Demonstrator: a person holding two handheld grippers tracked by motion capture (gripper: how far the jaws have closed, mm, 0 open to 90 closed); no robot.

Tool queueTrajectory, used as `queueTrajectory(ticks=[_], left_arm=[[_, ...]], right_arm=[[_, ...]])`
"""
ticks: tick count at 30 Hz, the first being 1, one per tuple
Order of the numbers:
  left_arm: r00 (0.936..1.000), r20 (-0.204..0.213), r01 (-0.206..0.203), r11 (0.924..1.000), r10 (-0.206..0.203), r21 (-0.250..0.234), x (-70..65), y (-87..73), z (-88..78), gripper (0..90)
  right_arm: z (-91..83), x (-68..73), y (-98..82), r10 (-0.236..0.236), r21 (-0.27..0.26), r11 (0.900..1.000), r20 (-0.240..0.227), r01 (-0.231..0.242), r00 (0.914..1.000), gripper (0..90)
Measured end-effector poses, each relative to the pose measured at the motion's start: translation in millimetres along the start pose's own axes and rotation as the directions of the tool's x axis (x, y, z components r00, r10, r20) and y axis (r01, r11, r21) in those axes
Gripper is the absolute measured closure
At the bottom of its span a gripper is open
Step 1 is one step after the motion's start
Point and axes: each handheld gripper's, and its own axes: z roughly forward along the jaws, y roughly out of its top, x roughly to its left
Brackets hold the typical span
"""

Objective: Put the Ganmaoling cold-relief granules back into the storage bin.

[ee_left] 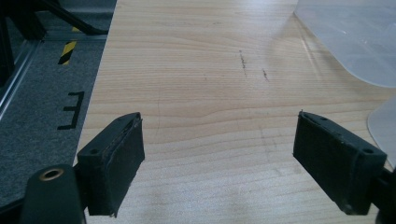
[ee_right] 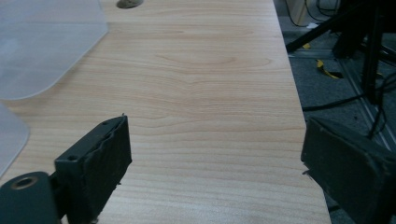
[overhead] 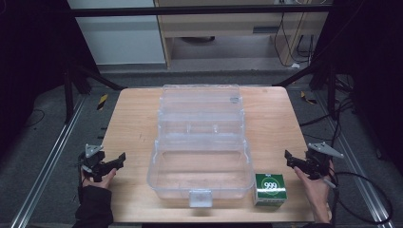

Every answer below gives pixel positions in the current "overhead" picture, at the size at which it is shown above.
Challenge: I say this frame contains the green and white carton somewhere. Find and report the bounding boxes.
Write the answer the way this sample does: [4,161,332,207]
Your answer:
[252,172,289,209]

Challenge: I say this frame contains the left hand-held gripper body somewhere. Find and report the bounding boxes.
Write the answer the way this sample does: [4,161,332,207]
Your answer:
[78,143,106,183]

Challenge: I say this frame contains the white cabinet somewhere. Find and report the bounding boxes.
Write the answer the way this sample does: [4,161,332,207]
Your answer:
[67,0,167,67]

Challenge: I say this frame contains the black hanging cables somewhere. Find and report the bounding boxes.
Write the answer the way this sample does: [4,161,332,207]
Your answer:
[273,11,317,69]

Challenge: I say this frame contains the black frame crossbar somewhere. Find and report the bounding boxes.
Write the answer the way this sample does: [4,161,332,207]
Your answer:
[67,5,335,19]

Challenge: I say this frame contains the black stand leg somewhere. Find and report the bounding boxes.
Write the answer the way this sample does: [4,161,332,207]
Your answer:
[271,55,338,122]
[62,62,128,125]

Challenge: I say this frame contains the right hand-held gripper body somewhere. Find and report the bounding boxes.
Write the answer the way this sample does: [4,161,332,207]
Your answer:
[303,142,345,181]

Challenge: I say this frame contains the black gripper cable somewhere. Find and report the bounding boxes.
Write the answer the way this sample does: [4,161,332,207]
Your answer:
[323,170,394,226]

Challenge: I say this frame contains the aluminium floor rail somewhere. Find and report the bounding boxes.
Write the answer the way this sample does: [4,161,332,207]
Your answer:
[9,94,87,228]
[315,93,397,228]

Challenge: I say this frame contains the clear plastic storage box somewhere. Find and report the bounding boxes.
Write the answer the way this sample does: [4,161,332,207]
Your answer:
[145,83,256,209]

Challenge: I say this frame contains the light wooden desk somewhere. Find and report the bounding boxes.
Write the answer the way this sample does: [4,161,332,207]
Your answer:
[153,0,330,69]

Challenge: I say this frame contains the person's left hand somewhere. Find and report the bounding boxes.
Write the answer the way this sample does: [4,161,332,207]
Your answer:
[80,166,118,191]

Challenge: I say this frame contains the black floor cables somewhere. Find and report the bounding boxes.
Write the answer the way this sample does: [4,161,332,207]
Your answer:
[298,74,359,143]

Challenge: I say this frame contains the yellow black striped tape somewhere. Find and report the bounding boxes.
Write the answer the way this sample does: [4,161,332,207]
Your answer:
[299,90,318,106]
[96,92,109,111]

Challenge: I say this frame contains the person's right hand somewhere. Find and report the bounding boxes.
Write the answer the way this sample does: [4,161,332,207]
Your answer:
[293,161,335,224]

